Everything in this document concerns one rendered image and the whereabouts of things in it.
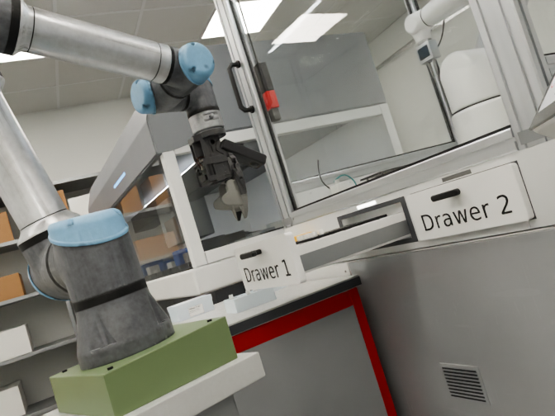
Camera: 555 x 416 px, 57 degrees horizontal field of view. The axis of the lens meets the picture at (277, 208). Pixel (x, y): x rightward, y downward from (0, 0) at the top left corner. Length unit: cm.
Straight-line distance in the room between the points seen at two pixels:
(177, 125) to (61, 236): 129
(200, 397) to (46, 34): 62
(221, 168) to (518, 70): 62
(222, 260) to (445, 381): 100
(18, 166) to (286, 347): 75
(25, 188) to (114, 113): 473
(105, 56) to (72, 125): 464
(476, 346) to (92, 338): 82
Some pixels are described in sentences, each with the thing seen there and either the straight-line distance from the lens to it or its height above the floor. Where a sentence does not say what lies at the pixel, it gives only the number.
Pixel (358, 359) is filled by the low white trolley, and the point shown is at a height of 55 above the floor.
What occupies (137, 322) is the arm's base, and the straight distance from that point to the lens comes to 81.
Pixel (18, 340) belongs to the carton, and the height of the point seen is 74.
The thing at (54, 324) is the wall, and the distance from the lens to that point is 532.
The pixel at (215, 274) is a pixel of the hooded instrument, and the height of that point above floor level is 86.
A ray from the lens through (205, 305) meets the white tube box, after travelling 170.
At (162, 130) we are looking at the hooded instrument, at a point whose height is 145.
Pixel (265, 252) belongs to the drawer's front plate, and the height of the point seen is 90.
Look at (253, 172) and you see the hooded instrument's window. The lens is 215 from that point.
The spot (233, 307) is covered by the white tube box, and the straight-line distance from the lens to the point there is 142.
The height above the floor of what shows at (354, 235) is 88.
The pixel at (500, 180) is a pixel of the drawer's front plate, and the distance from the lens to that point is 105.
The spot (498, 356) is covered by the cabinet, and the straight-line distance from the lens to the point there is 123.
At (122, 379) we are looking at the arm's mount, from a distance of 75.
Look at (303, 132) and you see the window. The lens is 157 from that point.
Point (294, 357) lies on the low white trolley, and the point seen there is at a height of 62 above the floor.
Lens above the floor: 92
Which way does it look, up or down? 3 degrees up
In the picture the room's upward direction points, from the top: 17 degrees counter-clockwise
